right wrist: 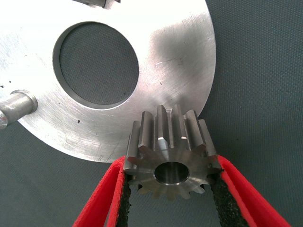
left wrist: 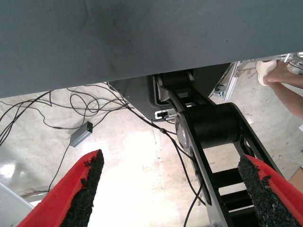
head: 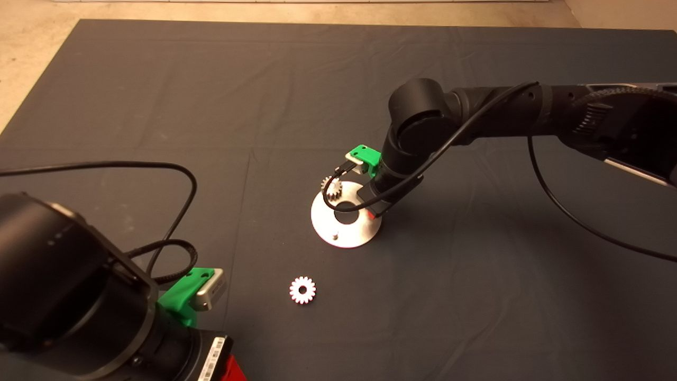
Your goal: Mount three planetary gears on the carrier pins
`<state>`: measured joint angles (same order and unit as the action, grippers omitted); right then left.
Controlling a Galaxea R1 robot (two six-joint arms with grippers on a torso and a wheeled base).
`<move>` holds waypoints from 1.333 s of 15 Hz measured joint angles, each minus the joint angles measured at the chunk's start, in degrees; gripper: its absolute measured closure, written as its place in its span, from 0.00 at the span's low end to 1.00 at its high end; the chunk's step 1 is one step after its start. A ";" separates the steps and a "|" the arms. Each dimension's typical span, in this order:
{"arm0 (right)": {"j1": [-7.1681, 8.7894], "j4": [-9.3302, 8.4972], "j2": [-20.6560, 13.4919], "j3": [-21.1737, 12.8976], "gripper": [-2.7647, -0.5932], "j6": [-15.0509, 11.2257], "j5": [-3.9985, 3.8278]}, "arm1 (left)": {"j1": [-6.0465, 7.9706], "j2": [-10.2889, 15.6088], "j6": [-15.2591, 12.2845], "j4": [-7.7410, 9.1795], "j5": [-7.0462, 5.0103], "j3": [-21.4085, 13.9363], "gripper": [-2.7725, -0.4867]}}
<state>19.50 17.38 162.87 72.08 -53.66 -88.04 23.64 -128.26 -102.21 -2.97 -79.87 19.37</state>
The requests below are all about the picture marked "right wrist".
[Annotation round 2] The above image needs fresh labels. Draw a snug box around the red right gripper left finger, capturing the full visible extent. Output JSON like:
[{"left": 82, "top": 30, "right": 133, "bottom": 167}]
[{"left": 72, "top": 155, "right": 134, "bottom": 227}]

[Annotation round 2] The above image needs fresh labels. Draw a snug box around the round metal carrier plate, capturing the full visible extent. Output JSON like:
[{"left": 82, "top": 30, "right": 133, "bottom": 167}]
[{"left": 0, "top": 0, "right": 217, "bottom": 164}]

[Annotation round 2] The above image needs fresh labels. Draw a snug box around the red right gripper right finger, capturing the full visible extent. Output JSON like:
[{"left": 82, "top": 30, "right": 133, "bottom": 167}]
[{"left": 207, "top": 155, "right": 292, "bottom": 227}]

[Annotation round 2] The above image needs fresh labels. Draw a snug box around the dark steel spur gear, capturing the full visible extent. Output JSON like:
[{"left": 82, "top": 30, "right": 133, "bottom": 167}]
[{"left": 123, "top": 104, "right": 223, "bottom": 201}]

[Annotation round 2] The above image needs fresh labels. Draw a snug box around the dark grey table cloth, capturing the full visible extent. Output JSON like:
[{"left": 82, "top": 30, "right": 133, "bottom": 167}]
[{"left": 0, "top": 0, "right": 303, "bottom": 227}]

